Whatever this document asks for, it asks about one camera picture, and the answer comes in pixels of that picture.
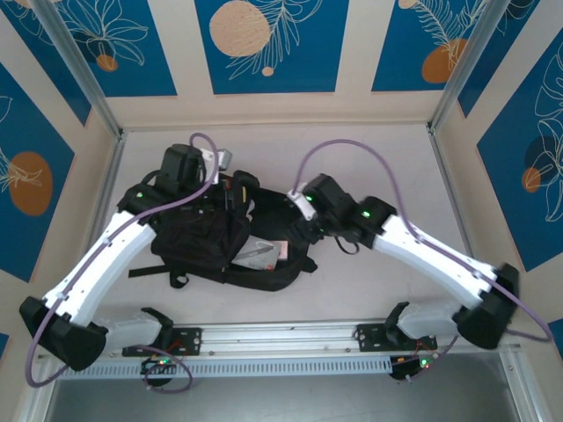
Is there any grey pen box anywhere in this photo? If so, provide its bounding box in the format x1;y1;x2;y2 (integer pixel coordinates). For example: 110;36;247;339
230;236;282;272

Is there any black fabric backpack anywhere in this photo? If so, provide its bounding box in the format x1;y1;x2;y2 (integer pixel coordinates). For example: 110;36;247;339
127;171;318;294

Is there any small controller circuit board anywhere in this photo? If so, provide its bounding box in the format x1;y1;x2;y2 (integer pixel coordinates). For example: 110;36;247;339
390;354;442;382
140;356;179;375

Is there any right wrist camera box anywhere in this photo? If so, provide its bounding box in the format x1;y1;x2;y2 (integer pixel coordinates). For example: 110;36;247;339
288;188;318;221

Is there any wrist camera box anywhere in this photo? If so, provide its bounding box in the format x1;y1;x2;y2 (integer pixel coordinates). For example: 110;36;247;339
288;188;318;221
200;147;233;171

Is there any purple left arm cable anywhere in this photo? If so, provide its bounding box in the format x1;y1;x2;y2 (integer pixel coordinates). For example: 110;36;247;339
25;132;220;392

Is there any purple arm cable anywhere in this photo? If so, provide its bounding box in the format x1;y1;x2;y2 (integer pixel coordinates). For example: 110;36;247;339
295;139;554;383
25;132;220;392

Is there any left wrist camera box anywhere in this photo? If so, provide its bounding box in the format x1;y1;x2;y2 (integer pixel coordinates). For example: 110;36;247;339
200;147;233;171

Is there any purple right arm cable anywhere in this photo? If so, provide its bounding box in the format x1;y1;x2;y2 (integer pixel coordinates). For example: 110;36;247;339
295;139;554;383

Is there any aluminium table edge rail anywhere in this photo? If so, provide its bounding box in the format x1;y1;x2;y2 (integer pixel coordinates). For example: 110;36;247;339
65;130;129;309
427;125;474;265

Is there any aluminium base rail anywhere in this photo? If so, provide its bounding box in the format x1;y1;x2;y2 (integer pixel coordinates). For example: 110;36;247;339
43;316;523;358

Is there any grey slotted cable duct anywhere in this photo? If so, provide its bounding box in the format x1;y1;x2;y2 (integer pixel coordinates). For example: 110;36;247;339
55;355;393;380

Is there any aluminium frame post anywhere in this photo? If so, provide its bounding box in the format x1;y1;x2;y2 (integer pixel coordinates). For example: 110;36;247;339
428;0;540;135
33;0;123;138

